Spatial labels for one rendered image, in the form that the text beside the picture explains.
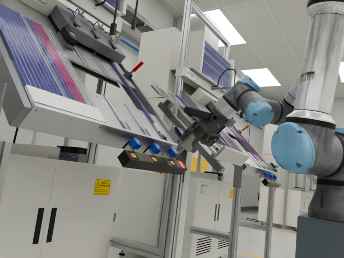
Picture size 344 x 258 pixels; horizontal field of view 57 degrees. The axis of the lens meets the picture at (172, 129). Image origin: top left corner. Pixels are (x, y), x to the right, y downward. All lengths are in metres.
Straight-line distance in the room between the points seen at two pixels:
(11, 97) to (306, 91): 0.69
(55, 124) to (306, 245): 0.68
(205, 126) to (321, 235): 0.49
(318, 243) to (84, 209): 0.85
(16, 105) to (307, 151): 0.66
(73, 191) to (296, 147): 0.83
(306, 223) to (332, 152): 0.19
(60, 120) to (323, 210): 0.69
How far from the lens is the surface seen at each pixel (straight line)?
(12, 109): 0.79
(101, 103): 1.06
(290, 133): 0.80
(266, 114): 0.99
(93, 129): 0.89
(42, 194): 1.19
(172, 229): 1.29
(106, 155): 3.74
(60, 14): 1.39
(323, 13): 0.88
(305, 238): 0.88
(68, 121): 0.83
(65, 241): 1.31
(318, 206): 0.92
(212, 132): 1.08
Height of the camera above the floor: 0.61
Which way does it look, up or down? 8 degrees up
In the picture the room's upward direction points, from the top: 7 degrees clockwise
